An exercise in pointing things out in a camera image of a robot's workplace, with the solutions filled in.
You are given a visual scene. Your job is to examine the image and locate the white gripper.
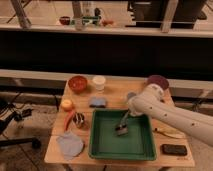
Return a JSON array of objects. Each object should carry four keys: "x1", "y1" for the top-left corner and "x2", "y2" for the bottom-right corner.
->
[{"x1": 127, "y1": 98, "x2": 142, "y2": 117}]

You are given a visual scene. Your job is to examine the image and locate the grey handled brush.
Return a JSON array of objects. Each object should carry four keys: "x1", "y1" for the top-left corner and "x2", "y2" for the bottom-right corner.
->
[{"x1": 115, "y1": 112, "x2": 129, "y2": 136}]

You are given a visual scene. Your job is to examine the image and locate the green plastic tray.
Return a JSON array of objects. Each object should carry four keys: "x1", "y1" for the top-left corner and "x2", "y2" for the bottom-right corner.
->
[{"x1": 88, "y1": 109, "x2": 156, "y2": 161}]

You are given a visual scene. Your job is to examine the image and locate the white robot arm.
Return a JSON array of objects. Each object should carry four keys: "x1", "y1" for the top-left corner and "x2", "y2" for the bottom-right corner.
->
[{"x1": 127, "y1": 84, "x2": 213, "y2": 146}]

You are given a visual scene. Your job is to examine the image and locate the small grey-blue round object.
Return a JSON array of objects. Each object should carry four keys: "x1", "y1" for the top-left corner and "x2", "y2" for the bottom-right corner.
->
[{"x1": 126, "y1": 92, "x2": 136, "y2": 101}]

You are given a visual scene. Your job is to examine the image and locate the purple bowl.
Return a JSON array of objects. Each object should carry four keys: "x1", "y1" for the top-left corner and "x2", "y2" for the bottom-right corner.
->
[{"x1": 147, "y1": 75, "x2": 169, "y2": 90}]

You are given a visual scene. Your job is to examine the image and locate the blue sponge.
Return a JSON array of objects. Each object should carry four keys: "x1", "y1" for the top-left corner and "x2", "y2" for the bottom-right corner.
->
[{"x1": 89, "y1": 97, "x2": 107, "y2": 108}]

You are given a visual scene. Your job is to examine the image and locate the white cup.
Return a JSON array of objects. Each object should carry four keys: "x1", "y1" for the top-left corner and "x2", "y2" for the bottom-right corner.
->
[{"x1": 92, "y1": 76, "x2": 106, "y2": 91}]

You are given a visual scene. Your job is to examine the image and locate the wooden table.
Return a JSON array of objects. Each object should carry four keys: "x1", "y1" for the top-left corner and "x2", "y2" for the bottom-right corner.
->
[{"x1": 45, "y1": 79, "x2": 195, "y2": 167}]

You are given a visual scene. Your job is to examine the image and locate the black rectangular eraser block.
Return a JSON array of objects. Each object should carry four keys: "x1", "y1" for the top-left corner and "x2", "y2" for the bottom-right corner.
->
[{"x1": 161, "y1": 144, "x2": 188, "y2": 156}]

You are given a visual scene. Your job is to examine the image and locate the red chili pepper toy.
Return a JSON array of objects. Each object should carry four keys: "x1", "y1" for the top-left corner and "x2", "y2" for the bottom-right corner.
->
[{"x1": 64, "y1": 110, "x2": 76, "y2": 131}]

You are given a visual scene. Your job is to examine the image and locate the yellow round fruit toy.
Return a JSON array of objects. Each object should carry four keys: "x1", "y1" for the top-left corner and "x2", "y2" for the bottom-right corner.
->
[{"x1": 61, "y1": 99, "x2": 73, "y2": 111}]

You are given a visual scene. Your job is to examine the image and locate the blue-grey cloth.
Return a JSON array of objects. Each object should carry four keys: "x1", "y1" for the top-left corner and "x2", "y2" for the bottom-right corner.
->
[{"x1": 56, "y1": 132, "x2": 84, "y2": 160}]

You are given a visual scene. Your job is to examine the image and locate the orange background object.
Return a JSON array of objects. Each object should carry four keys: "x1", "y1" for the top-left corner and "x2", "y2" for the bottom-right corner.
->
[{"x1": 102, "y1": 20, "x2": 114, "y2": 27}]

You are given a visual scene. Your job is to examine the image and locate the green background box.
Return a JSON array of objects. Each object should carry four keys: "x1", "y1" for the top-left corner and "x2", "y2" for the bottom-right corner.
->
[{"x1": 82, "y1": 16, "x2": 100, "y2": 25}]

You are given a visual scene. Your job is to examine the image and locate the dark red background bowl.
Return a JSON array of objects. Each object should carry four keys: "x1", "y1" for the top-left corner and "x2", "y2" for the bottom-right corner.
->
[{"x1": 59, "y1": 16, "x2": 70, "y2": 25}]

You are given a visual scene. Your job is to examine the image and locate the black office chair base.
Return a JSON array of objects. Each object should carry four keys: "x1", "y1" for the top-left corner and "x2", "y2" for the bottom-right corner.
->
[{"x1": 0, "y1": 96, "x2": 42, "y2": 150}]

